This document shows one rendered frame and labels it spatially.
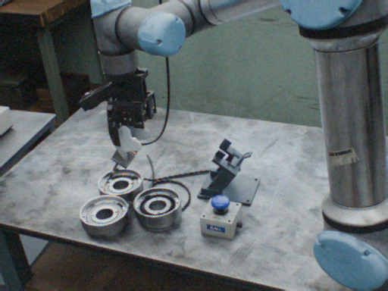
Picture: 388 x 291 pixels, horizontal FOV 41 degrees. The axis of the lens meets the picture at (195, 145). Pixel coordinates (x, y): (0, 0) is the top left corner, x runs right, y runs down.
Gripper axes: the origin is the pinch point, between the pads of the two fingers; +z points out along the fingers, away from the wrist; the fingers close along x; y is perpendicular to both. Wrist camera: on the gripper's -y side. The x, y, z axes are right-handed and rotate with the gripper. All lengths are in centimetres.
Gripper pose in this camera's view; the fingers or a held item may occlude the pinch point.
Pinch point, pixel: (125, 151)
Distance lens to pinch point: 117.8
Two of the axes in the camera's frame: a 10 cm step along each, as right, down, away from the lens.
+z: 0.7, 8.4, 5.3
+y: 9.5, 1.1, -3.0
